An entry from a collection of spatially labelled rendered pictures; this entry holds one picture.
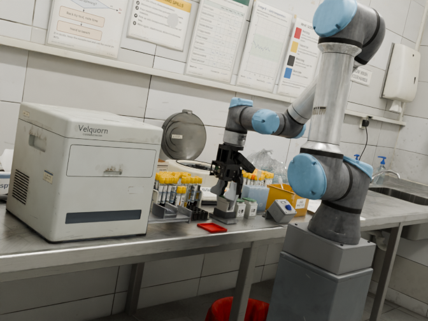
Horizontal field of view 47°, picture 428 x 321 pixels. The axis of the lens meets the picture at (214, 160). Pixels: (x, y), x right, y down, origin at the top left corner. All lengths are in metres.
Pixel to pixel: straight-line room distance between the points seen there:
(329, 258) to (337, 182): 0.22
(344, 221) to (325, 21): 0.54
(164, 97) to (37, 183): 0.97
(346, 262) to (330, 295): 0.10
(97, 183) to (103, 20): 0.84
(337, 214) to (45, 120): 0.81
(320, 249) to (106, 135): 0.66
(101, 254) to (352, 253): 0.67
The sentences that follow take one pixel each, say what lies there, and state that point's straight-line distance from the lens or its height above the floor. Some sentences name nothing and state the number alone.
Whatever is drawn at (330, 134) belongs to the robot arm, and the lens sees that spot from 1.31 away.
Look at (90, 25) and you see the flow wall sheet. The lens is 1.89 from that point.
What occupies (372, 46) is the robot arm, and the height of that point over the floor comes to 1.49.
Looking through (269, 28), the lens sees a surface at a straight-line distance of 2.52.
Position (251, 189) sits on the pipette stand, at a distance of 1.82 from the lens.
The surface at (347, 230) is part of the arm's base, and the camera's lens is 1.42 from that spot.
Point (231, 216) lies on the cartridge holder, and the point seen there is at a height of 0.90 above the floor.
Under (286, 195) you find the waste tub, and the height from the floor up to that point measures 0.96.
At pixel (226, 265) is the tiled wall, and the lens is 2.70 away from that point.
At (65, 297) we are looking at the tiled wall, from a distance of 2.13.
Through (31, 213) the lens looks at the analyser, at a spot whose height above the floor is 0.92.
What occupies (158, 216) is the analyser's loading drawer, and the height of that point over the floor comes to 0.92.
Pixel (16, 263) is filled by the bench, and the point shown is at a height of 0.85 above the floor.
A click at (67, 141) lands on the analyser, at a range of 1.16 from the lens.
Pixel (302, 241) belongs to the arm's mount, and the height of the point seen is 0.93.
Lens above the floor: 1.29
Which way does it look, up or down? 8 degrees down
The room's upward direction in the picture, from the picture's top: 11 degrees clockwise
